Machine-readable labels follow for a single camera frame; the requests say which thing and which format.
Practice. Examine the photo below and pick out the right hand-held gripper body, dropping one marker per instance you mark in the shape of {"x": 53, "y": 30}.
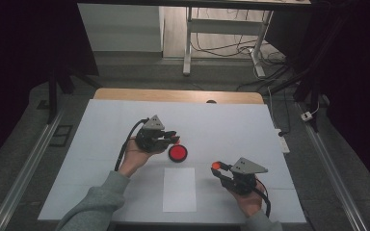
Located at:
{"x": 244, "y": 179}

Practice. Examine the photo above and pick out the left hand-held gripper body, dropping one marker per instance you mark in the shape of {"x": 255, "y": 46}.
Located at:
{"x": 151, "y": 139}

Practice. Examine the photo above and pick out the small orange stamp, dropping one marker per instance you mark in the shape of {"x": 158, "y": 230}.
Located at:
{"x": 216, "y": 165}

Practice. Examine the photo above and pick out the round red ink pad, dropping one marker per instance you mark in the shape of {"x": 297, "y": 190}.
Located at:
{"x": 178, "y": 154}

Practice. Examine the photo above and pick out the person's right hand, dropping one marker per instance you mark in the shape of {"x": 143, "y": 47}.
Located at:
{"x": 249, "y": 203}

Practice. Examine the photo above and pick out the person's left hand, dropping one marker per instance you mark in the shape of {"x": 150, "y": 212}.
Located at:
{"x": 136, "y": 160}

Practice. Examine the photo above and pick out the large white table cover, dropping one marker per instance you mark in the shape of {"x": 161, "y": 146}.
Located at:
{"x": 205, "y": 125}

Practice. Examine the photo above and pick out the small white paper sheet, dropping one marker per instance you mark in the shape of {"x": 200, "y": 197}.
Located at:
{"x": 179, "y": 189}

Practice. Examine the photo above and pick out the black table grommet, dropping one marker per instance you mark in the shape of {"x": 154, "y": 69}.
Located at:
{"x": 211, "y": 101}

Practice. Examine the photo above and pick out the white power strip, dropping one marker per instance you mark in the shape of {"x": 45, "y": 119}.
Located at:
{"x": 282, "y": 141}

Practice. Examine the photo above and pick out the small white adapter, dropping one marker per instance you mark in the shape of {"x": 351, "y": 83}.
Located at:
{"x": 306, "y": 116}

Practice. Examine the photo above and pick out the black metal stand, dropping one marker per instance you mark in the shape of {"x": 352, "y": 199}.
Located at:
{"x": 53, "y": 96}
{"x": 313, "y": 96}

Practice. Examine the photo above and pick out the white cabinet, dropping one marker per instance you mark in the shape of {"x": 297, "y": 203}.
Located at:
{"x": 122, "y": 29}

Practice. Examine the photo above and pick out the metal floor rail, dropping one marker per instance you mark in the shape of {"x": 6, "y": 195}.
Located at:
{"x": 25, "y": 170}
{"x": 330, "y": 170}

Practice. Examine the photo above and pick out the black floor frame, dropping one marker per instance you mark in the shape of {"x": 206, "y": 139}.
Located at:
{"x": 61, "y": 135}

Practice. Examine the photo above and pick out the white desk frame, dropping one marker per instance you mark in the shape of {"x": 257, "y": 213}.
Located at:
{"x": 224, "y": 27}

